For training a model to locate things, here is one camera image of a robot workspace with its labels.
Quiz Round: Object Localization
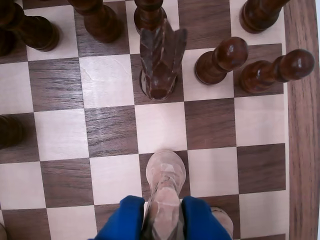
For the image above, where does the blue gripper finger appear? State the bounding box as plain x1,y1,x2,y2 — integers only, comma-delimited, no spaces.
94,195,146,240
180,196,232,240

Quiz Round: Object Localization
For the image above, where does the light wooden knight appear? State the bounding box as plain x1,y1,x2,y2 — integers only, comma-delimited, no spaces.
141,149,187,240

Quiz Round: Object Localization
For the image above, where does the wooden chessboard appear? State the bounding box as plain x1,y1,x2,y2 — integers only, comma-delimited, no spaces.
0,0,320,240

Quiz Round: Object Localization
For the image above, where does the dark wooden pawn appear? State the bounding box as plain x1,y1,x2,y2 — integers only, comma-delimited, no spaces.
66,0,126,44
133,0,168,36
0,27,16,57
194,36,249,86
0,0,61,53
0,114,26,151

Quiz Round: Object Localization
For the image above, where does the black pawn H6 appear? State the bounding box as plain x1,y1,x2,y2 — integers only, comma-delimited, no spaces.
239,49,316,95

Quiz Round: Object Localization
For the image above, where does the dark wooden knight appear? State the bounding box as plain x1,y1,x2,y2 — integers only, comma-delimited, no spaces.
139,18,189,102

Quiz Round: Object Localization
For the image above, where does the dark wooden rook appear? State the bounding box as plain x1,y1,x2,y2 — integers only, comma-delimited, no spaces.
239,0,292,35

